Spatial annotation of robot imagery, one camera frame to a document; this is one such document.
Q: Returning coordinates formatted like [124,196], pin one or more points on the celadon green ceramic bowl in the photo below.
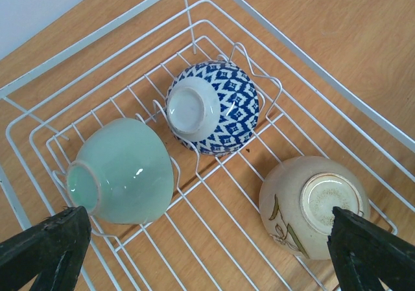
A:
[122,174]

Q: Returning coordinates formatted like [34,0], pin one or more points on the red patterned bowl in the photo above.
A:
[212,107]

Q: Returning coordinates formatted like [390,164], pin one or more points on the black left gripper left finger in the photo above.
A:
[50,254]

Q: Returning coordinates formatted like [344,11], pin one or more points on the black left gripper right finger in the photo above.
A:
[366,257]

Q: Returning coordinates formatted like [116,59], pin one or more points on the white wire dish rack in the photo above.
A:
[335,78]

